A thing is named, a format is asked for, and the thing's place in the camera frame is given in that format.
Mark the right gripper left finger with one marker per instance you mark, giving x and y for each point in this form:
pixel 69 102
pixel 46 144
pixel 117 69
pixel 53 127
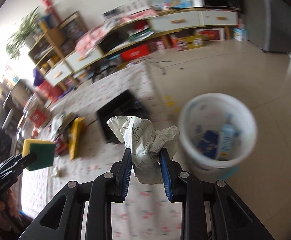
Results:
pixel 110 187

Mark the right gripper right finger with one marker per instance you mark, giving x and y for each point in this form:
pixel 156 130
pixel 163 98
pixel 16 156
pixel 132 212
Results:
pixel 185 188

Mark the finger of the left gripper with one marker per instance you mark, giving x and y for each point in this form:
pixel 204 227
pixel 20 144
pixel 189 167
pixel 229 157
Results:
pixel 16 164

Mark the yellow green sponge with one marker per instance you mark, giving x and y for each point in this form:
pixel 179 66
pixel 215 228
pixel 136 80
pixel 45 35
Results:
pixel 43 150

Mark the yellow snack bag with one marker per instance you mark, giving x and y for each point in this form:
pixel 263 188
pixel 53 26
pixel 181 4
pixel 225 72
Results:
pixel 78 127

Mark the white paper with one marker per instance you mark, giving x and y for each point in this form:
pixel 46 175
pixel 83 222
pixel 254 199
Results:
pixel 145 143

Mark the white trash bucket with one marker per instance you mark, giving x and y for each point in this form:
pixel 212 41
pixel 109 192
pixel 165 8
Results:
pixel 235 125

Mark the person's left hand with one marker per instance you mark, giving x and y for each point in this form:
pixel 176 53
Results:
pixel 13 209

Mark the blue box in bucket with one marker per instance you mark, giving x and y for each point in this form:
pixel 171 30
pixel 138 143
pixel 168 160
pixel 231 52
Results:
pixel 208 144

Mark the cherry print tablecloth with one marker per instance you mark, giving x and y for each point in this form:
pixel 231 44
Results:
pixel 146 212

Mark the black plastic tray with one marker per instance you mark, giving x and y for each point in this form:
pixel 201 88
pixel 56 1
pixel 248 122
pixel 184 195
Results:
pixel 125 104

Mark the white wooden TV cabinet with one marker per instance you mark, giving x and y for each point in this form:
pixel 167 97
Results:
pixel 120 37

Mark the green potted plant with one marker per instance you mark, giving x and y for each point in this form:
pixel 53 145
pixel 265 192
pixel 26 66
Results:
pixel 17 40

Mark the red box under cabinet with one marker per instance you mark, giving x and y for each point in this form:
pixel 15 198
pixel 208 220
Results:
pixel 135 53

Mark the grey refrigerator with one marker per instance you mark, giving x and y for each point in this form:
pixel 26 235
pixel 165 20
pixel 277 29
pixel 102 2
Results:
pixel 268 23

